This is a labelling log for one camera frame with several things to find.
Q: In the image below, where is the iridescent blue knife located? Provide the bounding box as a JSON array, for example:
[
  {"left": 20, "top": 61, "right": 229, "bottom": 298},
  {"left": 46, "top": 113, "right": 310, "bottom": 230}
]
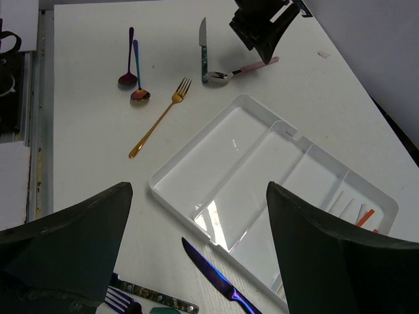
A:
[{"left": 181, "top": 237, "right": 262, "bottom": 314}]

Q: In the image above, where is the iridescent blue-handled spoon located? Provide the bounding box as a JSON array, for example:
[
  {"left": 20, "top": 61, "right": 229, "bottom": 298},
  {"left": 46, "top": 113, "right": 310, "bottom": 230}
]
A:
[{"left": 130, "top": 39, "right": 151, "bottom": 102}]

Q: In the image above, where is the white chopstick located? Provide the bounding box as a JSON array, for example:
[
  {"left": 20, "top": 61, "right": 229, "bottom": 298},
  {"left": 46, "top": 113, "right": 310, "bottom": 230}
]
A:
[
  {"left": 339, "top": 198, "right": 355, "bottom": 218},
  {"left": 328, "top": 190, "right": 344, "bottom": 215}
]

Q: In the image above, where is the iridescent purple fork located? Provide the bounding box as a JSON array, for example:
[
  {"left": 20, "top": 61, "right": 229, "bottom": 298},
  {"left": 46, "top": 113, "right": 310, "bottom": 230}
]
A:
[{"left": 104, "top": 287, "right": 143, "bottom": 314}]

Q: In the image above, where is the green-handled steel knife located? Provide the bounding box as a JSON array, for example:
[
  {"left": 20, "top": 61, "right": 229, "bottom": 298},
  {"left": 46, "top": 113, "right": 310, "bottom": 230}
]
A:
[{"left": 198, "top": 17, "right": 208, "bottom": 84}]

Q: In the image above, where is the gold fork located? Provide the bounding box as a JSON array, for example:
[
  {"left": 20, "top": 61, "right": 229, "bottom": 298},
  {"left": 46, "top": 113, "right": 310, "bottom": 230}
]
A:
[{"left": 128, "top": 77, "right": 192, "bottom": 159}]

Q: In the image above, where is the right blue table sticker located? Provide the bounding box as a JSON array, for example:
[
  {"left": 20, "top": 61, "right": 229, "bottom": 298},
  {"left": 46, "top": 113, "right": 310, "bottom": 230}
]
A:
[{"left": 293, "top": 0, "right": 313, "bottom": 18}]

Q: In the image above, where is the pink-handled steel spoon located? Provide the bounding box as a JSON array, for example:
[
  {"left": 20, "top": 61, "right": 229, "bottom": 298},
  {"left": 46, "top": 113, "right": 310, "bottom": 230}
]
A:
[{"left": 206, "top": 56, "right": 280, "bottom": 85}]

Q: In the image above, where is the white divided cutlery tray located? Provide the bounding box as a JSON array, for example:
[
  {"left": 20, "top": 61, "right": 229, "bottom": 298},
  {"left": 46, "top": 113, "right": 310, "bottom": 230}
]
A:
[{"left": 149, "top": 94, "right": 399, "bottom": 307}]

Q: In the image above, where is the iridescent purple spoon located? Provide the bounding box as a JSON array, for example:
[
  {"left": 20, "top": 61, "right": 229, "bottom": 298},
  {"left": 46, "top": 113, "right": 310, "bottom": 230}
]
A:
[{"left": 118, "top": 27, "right": 137, "bottom": 87}]

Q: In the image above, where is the teal plastic fork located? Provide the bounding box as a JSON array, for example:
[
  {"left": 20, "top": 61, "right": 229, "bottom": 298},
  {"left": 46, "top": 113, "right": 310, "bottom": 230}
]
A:
[{"left": 149, "top": 307, "right": 181, "bottom": 314}]

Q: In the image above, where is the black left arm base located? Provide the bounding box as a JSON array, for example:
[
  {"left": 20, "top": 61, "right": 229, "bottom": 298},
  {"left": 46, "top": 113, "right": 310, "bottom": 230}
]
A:
[{"left": 1, "top": 19, "right": 25, "bottom": 135}]

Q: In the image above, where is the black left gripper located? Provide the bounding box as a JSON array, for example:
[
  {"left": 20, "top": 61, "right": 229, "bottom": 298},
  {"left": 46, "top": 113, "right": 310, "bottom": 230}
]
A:
[{"left": 229, "top": 1, "right": 300, "bottom": 64}]

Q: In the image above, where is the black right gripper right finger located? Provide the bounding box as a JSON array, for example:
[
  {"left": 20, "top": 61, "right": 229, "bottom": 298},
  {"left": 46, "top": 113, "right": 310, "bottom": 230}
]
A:
[{"left": 266, "top": 182, "right": 418, "bottom": 313}]

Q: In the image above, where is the aluminium table rail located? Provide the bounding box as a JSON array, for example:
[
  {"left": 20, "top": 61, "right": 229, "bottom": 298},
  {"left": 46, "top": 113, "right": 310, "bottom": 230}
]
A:
[{"left": 20, "top": 10, "right": 54, "bottom": 222}]

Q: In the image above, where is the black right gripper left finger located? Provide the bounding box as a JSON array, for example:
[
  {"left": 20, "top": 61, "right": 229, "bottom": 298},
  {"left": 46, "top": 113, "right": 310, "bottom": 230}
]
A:
[{"left": 1, "top": 182, "right": 133, "bottom": 313}]

